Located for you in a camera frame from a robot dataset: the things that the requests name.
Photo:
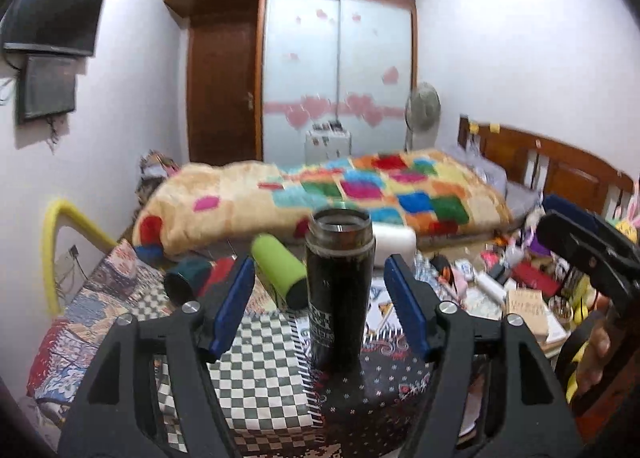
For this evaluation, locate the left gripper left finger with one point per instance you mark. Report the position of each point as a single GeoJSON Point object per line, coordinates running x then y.
{"type": "Point", "coordinates": [116, 410]}

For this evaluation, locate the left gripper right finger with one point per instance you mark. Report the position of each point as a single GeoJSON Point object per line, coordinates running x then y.
{"type": "Point", "coordinates": [492, 392]}

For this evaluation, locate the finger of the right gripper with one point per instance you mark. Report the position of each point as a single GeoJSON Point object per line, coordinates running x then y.
{"type": "Point", "coordinates": [568, 240]}
{"type": "Point", "coordinates": [578, 215]}

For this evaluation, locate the black HAOBEI thermos cup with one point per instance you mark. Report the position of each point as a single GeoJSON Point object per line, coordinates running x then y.
{"type": "Point", "coordinates": [340, 248]}

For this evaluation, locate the dark teal cup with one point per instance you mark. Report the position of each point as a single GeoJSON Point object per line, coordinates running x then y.
{"type": "Point", "coordinates": [184, 281]}

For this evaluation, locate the white thermos cup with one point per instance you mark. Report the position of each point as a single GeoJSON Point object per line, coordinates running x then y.
{"type": "Point", "coordinates": [393, 239]}

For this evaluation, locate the red thermos cup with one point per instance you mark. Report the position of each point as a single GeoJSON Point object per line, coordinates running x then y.
{"type": "Point", "coordinates": [219, 270]}

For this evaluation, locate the green cup black base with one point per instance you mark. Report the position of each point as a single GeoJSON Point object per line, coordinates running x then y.
{"type": "Point", "coordinates": [280, 272]}

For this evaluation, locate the person's right hand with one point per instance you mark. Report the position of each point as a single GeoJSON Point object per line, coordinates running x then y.
{"type": "Point", "coordinates": [589, 371]}

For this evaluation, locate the grey pillow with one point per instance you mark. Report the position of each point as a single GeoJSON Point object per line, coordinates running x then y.
{"type": "Point", "coordinates": [519, 199]}

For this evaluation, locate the yellow duck plush toy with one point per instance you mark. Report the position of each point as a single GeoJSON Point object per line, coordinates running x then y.
{"type": "Point", "coordinates": [627, 222]}

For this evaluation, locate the wooden bed headboard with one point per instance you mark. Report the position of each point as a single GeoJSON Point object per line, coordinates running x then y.
{"type": "Point", "coordinates": [549, 166]}

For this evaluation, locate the cardboard box with writing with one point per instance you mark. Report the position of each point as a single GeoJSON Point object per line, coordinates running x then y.
{"type": "Point", "coordinates": [529, 305]}

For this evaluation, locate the colourful patchwork blanket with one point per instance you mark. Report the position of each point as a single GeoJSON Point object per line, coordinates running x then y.
{"type": "Point", "coordinates": [425, 190]}

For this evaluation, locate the standing electric fan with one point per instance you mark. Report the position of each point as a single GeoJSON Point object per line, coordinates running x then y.
{"type": "Point", "coordinates": [422, 111]}

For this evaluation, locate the white appliance box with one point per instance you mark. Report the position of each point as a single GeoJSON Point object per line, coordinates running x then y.
{"type": "Point", "coordinates": [324, 143]}

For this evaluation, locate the frosted wardrobe sliding doors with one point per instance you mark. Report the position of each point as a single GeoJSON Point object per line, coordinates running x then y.
{"type": "Point", "coordinates": [343, 62]}

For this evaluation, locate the brown wooden door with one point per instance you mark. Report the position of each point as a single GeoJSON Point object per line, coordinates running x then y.
{"type": "Point", "coordinates": [220, 83]}

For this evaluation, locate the small wall monitor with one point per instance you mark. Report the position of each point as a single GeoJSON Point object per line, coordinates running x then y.
{"type": "Point", "coordinates": [46, 87]}

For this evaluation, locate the wall mounted television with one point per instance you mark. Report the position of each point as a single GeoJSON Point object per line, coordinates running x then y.
{"type": "Point", "coordinates": [60, 27]}

